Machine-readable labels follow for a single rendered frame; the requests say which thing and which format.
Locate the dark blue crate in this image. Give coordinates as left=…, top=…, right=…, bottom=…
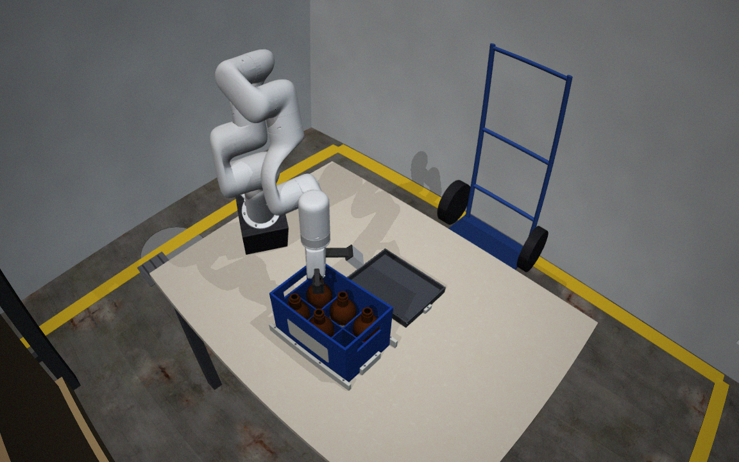
left=273, top=266, right=393, bottom=382

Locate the orange bottle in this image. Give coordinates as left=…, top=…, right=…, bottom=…
left=353, top=307, right=380, bottom=342
left=307, top=283, right=332, bottom=309
left=309, top=309, right=334, bottom=337

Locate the brown glass bottle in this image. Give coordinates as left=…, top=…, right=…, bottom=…
left=330, top=291, right=357, bottom=327
left=287, top=293, right=310, bottom=320

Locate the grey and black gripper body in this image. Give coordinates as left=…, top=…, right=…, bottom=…
left=301, top=241, right=330, bottom=278

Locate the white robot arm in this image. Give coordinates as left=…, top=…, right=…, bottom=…
left=210, top=49, right=330, bottom=248

